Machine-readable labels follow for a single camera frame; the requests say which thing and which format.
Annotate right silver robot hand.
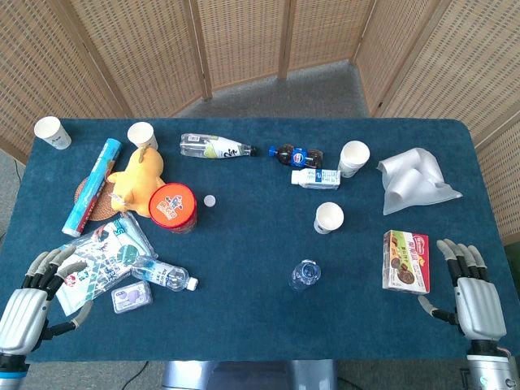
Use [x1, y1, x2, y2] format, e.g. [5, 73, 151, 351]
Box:
[417, 238, 509, 354]

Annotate wooden rattan folding screen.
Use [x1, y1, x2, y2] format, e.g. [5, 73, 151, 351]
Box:
[0, 0, 520, 245]

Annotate long blue plastic wrap box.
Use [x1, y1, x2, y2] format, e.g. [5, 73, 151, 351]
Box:
[61, 137, 123, 238]

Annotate white green snack bag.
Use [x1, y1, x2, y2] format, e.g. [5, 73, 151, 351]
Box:
[40, 210, 158, 317]

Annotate red-lidded round container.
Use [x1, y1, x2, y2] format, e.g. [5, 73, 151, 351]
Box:
[148, 182, 198, 235]

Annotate red green cookie box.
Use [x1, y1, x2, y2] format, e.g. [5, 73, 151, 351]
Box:
[381, 229, 431, 294]

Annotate clear case purple insert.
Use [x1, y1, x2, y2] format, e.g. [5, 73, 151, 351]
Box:
[110, 279, 154, 314]

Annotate stacked white paper cups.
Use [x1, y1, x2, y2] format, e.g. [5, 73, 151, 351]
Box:
[337, 140, 371, 179]

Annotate Pepsi cola bottle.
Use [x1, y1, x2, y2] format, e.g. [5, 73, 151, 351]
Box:
[267, 143, 325, 169]

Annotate white paper cup grey print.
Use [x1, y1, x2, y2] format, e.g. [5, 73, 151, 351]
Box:
[33, 115, 72, 151]

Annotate clear water bottle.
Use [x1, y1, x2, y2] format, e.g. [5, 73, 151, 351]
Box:
[288, 259, 323, 293]

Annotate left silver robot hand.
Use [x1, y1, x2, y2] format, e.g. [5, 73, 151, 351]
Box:
[0, 246, 94, 358]

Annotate plain white paper cup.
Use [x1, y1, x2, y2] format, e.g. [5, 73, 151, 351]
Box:
[127, 121, 159, 151]

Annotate clear bottle lime label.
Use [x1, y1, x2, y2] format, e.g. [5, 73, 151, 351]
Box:
[180, 132, 258, 160]

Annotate white plastic bag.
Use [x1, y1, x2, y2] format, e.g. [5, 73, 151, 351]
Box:
[376, 147, 464, 216]

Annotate white milk bottle blue label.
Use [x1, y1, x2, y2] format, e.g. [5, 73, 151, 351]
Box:
[290, 168, 341, 190]

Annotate round woven brown coaster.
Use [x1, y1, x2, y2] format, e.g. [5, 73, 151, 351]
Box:
[74, 175, 123, 223]

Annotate yellow plush toy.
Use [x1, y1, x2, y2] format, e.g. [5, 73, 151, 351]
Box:
[106, 145, 167, 216]

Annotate capped Aquafina water bottle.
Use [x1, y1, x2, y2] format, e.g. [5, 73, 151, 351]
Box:
[130, 254, 199, 293]

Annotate grey robot torso base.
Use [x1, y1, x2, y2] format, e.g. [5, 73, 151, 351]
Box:
[162, 359, 338, 390]

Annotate paper cup blue flower print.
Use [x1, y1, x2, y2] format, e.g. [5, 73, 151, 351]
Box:
[313, 201, 345, 236]

